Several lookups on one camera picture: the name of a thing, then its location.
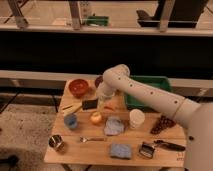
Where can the wooden folding table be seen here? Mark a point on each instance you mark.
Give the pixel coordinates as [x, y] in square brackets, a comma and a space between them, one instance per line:
[98, 152]

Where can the white cup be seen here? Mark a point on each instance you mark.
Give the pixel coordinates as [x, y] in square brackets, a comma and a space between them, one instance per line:
[136, 118]

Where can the silver fork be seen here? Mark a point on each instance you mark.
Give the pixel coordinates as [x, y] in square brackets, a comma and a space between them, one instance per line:
[85, 139]

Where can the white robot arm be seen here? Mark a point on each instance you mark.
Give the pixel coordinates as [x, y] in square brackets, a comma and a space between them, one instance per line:
[196, 118]

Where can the yellow banana peel toy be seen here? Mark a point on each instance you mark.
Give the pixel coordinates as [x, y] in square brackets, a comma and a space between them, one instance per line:
[71, 108]

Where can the yellow round fruit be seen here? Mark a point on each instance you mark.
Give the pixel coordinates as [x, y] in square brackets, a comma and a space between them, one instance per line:
[96, 118]

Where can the red bowl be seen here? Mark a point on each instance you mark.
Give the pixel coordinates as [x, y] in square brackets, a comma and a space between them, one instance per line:
[78, 87]

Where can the dark red grape bunch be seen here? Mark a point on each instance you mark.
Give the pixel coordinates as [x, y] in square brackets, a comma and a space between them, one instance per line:
[161, 124]

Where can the red chili pepper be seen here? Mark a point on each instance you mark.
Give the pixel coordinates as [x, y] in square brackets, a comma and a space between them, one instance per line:
[109, 107]

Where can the crumpled blue cloth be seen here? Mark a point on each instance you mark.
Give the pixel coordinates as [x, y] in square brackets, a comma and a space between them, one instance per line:
[113, 126]

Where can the green box on shelf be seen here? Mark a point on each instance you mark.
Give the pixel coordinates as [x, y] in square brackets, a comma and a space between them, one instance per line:
[97, 20]

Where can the blue sponge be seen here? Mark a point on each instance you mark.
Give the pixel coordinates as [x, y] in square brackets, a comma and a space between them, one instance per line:
[122, 151]

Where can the purple bowl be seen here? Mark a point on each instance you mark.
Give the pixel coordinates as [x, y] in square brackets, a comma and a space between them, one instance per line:
[98, 80]

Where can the green plastic tray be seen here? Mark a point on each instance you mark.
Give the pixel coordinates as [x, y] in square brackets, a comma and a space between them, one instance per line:
[160, 82]

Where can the blue cup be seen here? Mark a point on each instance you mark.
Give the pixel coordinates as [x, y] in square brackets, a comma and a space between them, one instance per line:
[70, 121]

